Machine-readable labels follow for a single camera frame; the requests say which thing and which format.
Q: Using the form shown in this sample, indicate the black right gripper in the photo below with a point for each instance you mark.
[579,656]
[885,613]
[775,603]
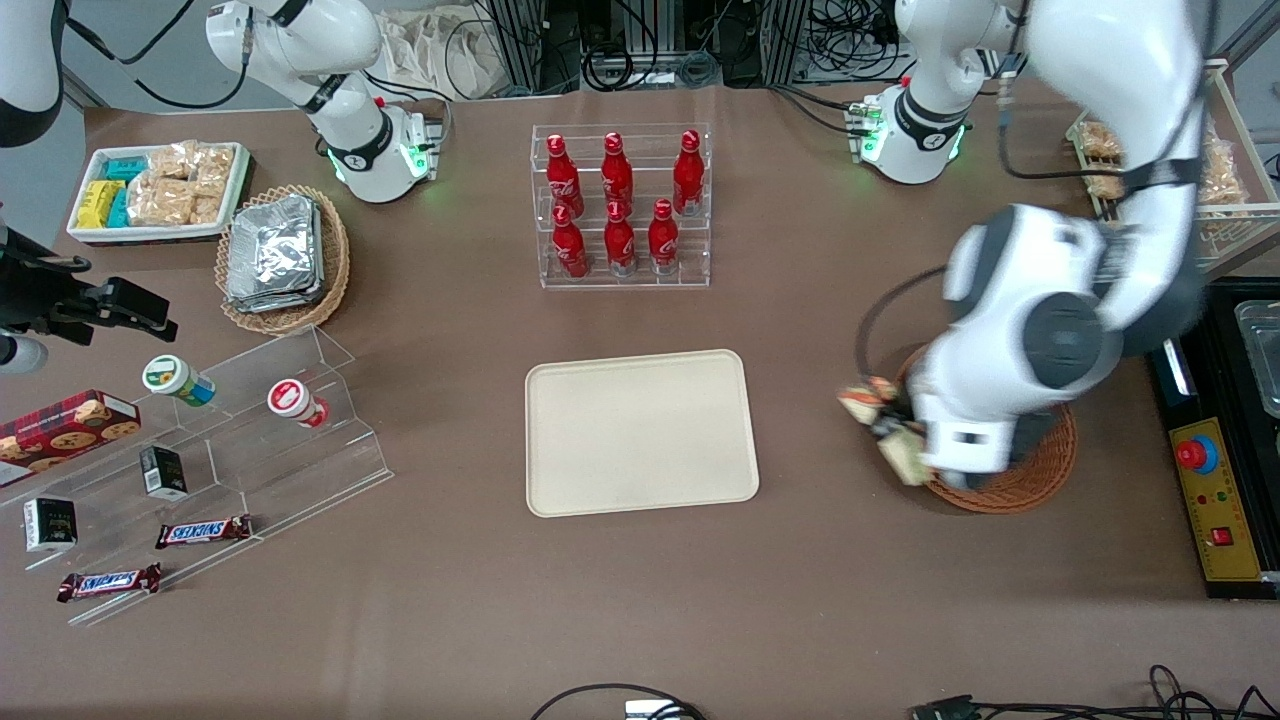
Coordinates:
[40,296]

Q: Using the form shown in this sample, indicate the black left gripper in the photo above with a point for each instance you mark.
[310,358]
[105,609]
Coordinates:
[893,424]

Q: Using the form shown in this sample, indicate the triangular sandwich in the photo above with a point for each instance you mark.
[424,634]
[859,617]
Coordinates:
[905,462]

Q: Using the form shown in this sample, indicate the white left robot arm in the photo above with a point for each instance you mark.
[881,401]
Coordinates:
[1030,290]

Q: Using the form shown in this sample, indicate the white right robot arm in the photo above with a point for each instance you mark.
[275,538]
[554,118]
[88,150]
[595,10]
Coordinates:
[340,50]

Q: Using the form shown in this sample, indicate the white rectangular snack tray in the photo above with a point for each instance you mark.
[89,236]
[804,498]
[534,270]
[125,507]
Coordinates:
[150,235]

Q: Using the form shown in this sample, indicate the round brown wicker basket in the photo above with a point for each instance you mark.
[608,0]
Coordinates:
[1040,472]

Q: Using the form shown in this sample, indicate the oval light wicker basket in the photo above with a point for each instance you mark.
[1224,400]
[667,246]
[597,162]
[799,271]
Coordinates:
[335,260]

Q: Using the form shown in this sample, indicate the cream plastic tray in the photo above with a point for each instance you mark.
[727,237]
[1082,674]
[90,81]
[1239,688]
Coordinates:
[640,432]

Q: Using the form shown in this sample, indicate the green lid yogurt cup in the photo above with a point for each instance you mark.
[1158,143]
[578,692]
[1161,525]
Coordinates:
[172,378]

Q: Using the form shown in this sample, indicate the teal snack packet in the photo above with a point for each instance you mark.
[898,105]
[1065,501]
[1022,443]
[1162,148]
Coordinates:
[119,208]
[125,169]

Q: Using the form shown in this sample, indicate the clear bag of rice crackers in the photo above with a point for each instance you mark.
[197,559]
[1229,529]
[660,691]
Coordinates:
[206,210]
[215,170]
[160,202]
[172,160]

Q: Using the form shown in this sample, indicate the yellow snack packet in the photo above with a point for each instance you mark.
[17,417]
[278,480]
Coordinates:
[98,204]

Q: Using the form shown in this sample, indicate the red cookie box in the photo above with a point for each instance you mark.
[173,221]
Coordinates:
[60,430]

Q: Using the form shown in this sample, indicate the silver foil packet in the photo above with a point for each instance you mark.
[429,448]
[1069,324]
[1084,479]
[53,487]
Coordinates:
[272,250]
[318,285]

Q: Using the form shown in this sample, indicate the small black carton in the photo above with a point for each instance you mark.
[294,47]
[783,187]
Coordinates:
[50,524]
[163,472]

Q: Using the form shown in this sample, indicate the red lid yogurt cup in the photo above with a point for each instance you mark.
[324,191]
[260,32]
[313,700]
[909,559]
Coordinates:
[292,400]

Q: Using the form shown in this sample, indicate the clear acrylic step shelf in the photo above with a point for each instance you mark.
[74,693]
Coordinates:
[290,470]

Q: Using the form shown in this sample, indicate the brown Snickers bar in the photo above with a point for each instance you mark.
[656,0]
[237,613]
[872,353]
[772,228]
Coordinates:
[203,531]
[108,582]

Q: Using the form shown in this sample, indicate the red cola bottle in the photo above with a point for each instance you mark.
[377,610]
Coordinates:
[663,240]
[563,175]
[620,245]
[570,248]
[617,172]
[688,175]

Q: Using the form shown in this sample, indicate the clear acrylic bottle rack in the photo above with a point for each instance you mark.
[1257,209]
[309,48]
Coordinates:
[620,280]

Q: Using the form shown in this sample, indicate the bagged bread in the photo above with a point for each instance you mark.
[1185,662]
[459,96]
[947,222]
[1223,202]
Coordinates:
[1100,140]
[1222,170]
[1105,186]

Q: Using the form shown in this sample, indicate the black equipment stand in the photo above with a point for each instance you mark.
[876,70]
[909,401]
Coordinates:
[1215,350]

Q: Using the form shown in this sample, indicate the yellow emergency stop control box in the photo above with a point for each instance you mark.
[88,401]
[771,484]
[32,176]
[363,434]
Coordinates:
[1218,510]

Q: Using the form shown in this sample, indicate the clear plastic container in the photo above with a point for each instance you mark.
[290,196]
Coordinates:
[1262,355]

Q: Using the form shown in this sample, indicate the beige cloth bag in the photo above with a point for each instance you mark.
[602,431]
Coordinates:
[430,55]

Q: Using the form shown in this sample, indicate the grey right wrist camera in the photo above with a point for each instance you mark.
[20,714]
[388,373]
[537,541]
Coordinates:
[20,354]

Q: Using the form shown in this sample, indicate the aluminium frame post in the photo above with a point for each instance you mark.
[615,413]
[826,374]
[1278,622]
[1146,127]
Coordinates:
[520,45]
[785,40]

